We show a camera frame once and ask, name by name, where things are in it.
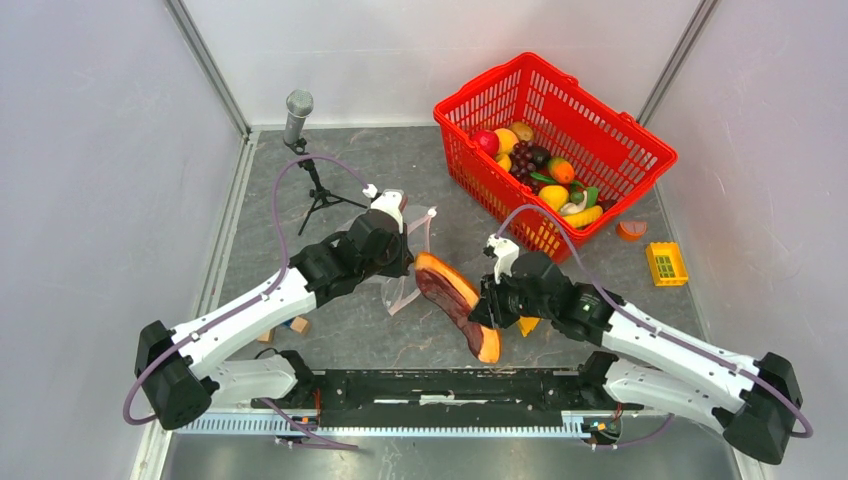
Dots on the small wooden block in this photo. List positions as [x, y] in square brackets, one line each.
[267, 337]

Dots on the purple toy grapes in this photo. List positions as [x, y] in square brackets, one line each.
[528, 159]

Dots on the red plastic shopping basket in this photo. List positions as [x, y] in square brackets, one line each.
[608, 150]

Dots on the orange toy tomato slice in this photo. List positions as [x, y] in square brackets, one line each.
[631, 231]

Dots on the microphone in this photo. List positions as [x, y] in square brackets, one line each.
[300, 104]

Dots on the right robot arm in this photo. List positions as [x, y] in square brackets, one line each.
[750, 402]

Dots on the clear zip top bag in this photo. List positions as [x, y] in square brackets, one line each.
[398, 293]

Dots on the yellow toy crate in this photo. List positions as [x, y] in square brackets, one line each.
[666, 264]

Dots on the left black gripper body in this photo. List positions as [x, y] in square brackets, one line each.
[393, 263]

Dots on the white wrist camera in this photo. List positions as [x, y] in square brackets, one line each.
[504, 252]
[390, 201]

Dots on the green toy pepper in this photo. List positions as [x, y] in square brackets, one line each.
[591, 194]

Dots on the yellow toy banana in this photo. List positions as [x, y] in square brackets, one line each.
[584, 218]

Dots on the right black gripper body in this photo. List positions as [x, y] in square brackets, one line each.
[507, 300]

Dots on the brown toy potato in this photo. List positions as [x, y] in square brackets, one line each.
[522, 131]

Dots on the red toy apple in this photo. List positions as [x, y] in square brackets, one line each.
[488, 141]

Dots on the orange toy fruit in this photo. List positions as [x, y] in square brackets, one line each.
[507, 140]

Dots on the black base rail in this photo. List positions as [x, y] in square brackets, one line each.
[420, 398]

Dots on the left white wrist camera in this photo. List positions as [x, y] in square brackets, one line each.
[390, 201]

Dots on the yellow toy cheese wedge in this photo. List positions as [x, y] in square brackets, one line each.
[527, 325]

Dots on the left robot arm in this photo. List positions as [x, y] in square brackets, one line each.
[182, 371]

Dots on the white toy garlic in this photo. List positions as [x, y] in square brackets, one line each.
[571, 208]

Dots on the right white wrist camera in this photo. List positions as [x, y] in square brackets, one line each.
[504, 252]

